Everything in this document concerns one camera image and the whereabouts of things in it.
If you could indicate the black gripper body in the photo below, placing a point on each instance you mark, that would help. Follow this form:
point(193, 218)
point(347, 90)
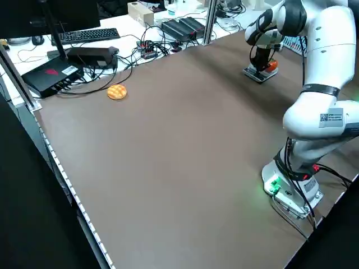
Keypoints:
point(263, 56)

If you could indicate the red orange tomato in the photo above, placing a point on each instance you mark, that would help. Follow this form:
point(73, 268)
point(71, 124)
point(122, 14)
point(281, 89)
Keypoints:
point(272, 65)

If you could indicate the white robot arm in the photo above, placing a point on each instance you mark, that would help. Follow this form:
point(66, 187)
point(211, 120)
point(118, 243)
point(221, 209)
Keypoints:
point(322, 56)

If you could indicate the silver kitchen scale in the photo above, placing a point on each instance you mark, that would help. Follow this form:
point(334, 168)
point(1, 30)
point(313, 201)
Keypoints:
point(270, 75)

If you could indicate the light blue plastic basket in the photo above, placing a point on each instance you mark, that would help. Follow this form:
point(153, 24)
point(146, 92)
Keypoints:
point(291, 45)

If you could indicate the clear glass bowl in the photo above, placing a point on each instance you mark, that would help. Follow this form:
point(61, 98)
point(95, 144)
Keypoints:
point(231, 23)

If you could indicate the black power brick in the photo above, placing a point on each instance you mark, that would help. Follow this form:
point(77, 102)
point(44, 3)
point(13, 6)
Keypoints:
point(174, 28)
point(193, 23)

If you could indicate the grey usb hub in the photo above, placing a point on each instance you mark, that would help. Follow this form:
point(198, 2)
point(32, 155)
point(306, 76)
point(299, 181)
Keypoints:
point(146, 50)

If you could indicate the beige cardboard box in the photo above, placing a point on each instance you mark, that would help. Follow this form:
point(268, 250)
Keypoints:
point(140, 12)

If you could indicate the white desk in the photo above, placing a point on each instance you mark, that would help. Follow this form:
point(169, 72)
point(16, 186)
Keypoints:
point(126, 25)

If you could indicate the round orange bread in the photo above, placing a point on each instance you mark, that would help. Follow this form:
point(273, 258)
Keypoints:
point(117, 92)

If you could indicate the black docking device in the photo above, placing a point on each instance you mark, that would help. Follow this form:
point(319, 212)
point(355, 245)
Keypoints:
point(92, 54)

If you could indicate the black keyboard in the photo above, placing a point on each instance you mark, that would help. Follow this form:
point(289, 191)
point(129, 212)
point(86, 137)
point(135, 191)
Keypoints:
point(84, 35)

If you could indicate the black monitor stand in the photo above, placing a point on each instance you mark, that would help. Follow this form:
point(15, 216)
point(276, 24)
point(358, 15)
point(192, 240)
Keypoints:
point(56, 36)

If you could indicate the black box with red logo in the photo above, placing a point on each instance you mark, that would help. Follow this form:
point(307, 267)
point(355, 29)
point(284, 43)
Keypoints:
point(50, 75)

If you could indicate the black computer mouse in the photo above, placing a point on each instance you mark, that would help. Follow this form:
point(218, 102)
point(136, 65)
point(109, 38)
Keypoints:
point(37, 40)

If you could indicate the black computer monitor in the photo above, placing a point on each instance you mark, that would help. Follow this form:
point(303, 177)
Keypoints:
point(42, 14)

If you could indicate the aluminium frame post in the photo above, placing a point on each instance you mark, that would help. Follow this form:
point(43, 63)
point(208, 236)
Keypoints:
point(210, 22)
point(16, 75)

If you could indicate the toothed aluminium table rail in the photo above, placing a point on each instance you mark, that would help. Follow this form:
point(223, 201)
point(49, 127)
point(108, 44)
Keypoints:
point(73, 196)

